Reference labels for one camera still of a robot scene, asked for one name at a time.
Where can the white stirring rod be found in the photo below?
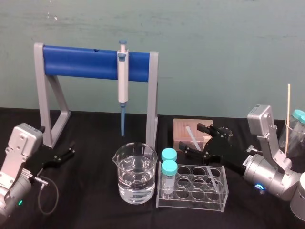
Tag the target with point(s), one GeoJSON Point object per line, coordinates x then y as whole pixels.
{"type": "Point", "coordinates": [193, 138]}

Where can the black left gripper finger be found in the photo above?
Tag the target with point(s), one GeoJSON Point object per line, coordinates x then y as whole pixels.
{"type": "Point", "coordinates": [65, 157]}
{"type": "Point", "coordinates": [70, 147]}

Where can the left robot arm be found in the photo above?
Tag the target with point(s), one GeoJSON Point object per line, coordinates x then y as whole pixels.
{"type": "Point", "coordinates": [16, 152]}

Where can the clear tube with teal cap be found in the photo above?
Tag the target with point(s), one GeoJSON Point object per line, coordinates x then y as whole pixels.
{"type": "Point", "coordinates": [169, 153]}
{"type": "Point", "coordinates": [169, 176]}

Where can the glass beaker with water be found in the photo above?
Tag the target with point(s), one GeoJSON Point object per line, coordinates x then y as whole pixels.
{"type": "Point", "coordinates": [135, 176]}

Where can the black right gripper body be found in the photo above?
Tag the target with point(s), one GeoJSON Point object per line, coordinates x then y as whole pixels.
{"type": "Point", "coordinates": [220, 148]}

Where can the grey stand with blue bar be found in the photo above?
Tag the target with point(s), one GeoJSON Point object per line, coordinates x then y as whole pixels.
{"type": "Point", "coordinates": [81, 63]}

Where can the clear acrylic tube rack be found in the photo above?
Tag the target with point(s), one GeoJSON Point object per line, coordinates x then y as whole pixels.
{"type": "Point", "coordinates": [193, 198]}

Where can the clear glass rod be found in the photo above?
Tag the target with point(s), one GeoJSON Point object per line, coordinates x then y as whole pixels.
{"type": "Point", "coordinates": [213, 179]}

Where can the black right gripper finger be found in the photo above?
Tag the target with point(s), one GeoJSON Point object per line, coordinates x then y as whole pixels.
{"type": "Point", "coordinates": [190, 150]}
{"type": "Point", "coordinates": [205, 129]}

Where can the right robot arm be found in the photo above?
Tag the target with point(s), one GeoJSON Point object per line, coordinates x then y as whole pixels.
{"type": "Point", "coordinates": [269, 171]}

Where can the thin wooden stick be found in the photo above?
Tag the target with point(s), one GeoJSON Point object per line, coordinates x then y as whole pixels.
{"type": "Point", "coordinates": [288, 112]}

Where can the black table cloth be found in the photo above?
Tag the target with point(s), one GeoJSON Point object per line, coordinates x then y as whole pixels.
{"type": "Point", "coordinates": [90, 181]}

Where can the white and blue pipette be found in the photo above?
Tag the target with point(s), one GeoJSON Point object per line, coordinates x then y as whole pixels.
{"type": "Point", "coordinates": [122, 78]}

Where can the clear bottle with teal cap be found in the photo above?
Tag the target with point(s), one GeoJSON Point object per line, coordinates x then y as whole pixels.
{"type": "Point", "coordinates": [302, 130]}
{"type": "Point", "coordinates": [297, 115]}

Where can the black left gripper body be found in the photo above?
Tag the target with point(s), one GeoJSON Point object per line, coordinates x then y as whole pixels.
{"type": "Point", "coordinates": [44, 157]}

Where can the tan rectangular box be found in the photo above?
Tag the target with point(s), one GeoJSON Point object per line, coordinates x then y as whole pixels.
{"type": "Point", "coordinates": [182, 132]}

